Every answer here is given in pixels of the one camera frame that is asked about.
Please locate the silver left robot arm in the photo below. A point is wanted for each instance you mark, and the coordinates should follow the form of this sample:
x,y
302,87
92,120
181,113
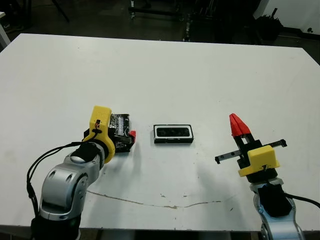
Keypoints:
x,y
65,182

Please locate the white side table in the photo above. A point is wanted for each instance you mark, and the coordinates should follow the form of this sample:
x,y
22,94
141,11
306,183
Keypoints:
x,y
4,35

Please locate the black wheeled metal post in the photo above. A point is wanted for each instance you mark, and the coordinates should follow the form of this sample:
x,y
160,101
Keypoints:
x,y
187,27

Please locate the black bag of stands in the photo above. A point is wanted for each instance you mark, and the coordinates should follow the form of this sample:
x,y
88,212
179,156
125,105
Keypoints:
x,y
271,26

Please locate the small black floor object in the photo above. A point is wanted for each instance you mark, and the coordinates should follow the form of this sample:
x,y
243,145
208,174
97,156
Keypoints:
x,y
310,29

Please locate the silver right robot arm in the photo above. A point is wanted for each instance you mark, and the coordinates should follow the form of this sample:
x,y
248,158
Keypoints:
x,y
277,220

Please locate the shoe on floor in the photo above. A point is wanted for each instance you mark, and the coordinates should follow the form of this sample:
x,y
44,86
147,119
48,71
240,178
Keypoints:
x,y
6,25

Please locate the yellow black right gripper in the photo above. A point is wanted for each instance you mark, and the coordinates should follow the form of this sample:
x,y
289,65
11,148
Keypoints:
x,y
262,157

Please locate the black slanted stand leg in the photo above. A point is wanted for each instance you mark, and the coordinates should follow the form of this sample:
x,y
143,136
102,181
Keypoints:
x,y
63,12

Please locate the black box lid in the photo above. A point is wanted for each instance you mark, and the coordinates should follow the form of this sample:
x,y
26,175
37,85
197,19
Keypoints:
x,y
120,125

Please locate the black box base white insert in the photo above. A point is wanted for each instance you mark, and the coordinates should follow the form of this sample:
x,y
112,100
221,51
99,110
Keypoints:
x,y
173,140

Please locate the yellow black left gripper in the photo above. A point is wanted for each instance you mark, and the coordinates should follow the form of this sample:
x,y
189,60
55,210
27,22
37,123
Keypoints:
x,y
100,125

